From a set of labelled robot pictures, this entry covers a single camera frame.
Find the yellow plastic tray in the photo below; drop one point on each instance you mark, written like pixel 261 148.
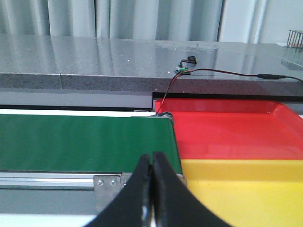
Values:
pixel 249 193

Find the green conveyor belt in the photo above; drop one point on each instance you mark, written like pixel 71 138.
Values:
pixel 51 143

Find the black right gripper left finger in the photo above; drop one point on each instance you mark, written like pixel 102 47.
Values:
pixel 132 206

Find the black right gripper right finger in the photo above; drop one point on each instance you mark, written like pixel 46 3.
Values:
pixel 174 204

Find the grey stone counter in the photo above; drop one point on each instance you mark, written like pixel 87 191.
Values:
pixel 79 63

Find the grey curtain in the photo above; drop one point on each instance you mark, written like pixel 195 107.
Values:
pixel 246 21

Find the small green circuit board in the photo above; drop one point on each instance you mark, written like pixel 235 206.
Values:
pixel 185 65

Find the red plastic tray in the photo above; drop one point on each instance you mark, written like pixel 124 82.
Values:
pixel 234 129

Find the aluminium conveyor frame rail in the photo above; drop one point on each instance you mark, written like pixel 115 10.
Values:
pixel 59 193

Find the metal wire rack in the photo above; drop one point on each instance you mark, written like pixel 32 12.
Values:
pixel 295 40

